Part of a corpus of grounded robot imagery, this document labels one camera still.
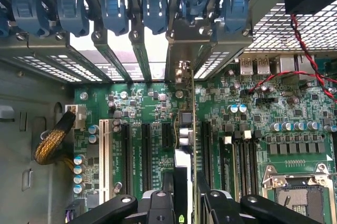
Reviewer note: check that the blue card retention clip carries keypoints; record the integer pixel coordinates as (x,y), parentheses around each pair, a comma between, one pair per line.
(29,11)
(3,24)
(235,13)
(71,11)
(114,13)
(194,3)
(155,13)

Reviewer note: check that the short black expansion slot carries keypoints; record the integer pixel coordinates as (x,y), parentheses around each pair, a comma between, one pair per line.
(166,137)

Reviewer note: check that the open grey PC case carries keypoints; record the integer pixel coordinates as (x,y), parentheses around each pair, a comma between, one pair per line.
(26,90)

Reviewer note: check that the white expansion slot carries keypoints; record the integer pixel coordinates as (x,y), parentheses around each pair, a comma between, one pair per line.
(104,155)

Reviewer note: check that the black RAM slot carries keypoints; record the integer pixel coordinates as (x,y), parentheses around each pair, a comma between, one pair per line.
(248,166)
(256,166)
(239,166)

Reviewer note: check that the white power connector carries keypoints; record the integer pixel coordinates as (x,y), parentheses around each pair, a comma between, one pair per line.
(79,118)

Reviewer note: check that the long black expansion slot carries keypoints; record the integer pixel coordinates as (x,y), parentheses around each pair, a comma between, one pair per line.
(127,155)
(206,150)
(146,155)

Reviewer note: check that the green motherboard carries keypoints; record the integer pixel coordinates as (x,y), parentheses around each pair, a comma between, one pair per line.
(289,140)

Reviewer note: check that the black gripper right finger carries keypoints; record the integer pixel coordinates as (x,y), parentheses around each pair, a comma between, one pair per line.
(218,208)

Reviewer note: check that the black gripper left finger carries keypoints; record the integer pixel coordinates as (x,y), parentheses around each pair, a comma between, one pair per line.
(158,208)

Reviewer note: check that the black chassis switch box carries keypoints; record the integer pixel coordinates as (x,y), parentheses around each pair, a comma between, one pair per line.
(308,1)

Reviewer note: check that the metal slot cover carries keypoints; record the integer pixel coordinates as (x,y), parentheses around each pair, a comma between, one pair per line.
(105,48)
(139,53)

